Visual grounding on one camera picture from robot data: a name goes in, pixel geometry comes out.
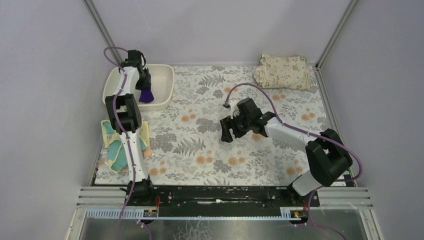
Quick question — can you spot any cream patterned folded towel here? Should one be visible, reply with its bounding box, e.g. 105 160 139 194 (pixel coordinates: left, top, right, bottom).
253 54 312 91

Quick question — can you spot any white cable duct strip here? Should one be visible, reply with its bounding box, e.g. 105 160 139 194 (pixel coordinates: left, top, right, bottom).
86 208 158 220

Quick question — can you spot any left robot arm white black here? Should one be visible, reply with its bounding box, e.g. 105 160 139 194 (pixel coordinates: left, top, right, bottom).
105 49 154 202

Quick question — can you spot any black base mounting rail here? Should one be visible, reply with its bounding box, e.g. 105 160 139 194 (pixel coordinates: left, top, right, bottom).
128 185 320 218

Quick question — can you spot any floral patterned table mat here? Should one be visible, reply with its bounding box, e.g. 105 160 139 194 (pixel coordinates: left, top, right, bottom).
142 66 330 186

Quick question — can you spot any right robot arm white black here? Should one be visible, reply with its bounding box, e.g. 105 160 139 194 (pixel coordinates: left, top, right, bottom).
220 97 353 196

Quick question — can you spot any purple towel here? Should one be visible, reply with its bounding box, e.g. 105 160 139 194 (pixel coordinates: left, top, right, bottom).
137 73 155 103

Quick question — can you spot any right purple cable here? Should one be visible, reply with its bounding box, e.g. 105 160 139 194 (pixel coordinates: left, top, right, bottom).
223 82 364 240

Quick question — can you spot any white rectangular basin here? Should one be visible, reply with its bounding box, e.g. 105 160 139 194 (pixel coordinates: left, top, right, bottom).
102 64 175 111

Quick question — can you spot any yellow teal patterned towel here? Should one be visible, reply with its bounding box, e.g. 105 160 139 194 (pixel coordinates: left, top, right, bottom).
100 120 152 173

